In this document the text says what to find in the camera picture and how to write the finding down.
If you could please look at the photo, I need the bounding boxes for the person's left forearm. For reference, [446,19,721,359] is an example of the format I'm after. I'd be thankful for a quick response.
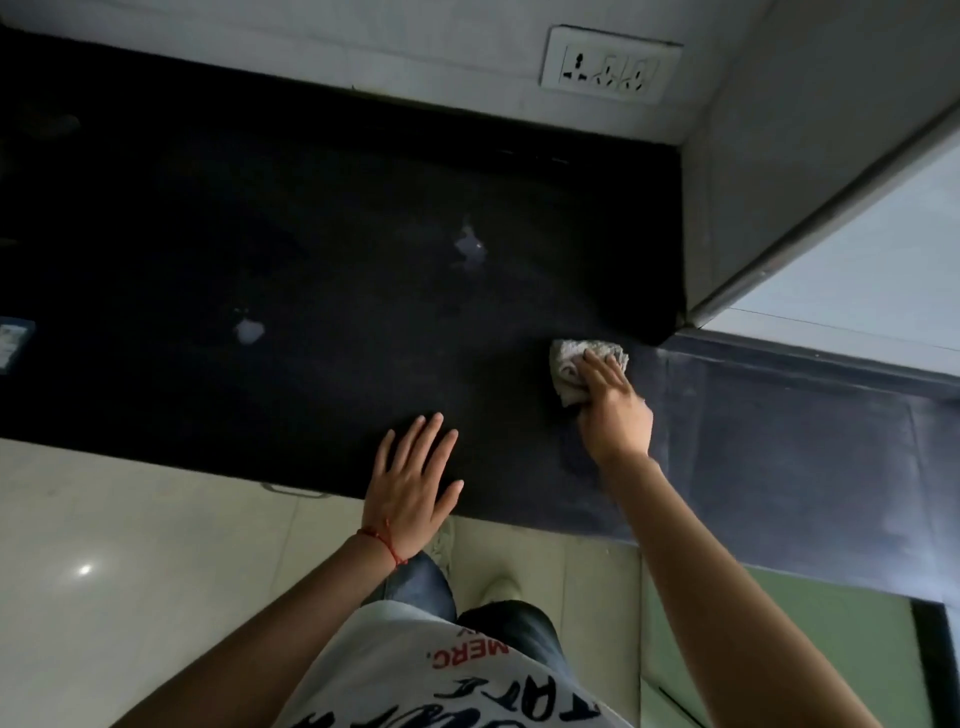
[112,533,400,728]

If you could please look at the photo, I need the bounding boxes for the grey white wall cabinet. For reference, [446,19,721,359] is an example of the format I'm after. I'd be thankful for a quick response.
[679,0,960,378]

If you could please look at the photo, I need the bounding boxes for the dark blue jeans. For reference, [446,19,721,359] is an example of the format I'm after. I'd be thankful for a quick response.
[363,551,577,685]

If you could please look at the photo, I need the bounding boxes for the red string bracelet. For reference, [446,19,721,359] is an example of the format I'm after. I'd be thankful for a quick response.
[355,524,411,570]

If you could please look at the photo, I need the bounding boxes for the white printed t-shirt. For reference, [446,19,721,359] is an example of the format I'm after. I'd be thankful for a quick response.
[273,599,636,728]

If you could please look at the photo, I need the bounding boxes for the person's left hand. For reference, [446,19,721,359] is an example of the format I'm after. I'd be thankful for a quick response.
[361,412,465,560]

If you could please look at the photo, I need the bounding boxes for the person's right forearm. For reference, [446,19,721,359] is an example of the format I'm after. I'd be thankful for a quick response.
[602,451,884,728]

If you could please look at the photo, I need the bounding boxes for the person's right hand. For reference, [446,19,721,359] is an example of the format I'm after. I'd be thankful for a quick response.
[575,350,655,466]

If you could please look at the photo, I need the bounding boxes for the white wall socket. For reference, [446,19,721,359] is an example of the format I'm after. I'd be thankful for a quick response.
[539,23,685,106]

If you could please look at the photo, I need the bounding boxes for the grey cleaning rag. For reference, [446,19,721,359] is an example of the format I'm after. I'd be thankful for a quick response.
[548,338,631,411]

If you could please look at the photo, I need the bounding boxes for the metal cabinet handle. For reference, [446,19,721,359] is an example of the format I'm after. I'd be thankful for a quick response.
[260,481,332,501]

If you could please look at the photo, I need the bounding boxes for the white sneaker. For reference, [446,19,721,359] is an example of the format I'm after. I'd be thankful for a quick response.
[427,517,458,580]
[479,573,525,606]

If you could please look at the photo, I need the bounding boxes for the black stone countertop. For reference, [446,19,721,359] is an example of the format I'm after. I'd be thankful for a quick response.
[0,26,960,728]

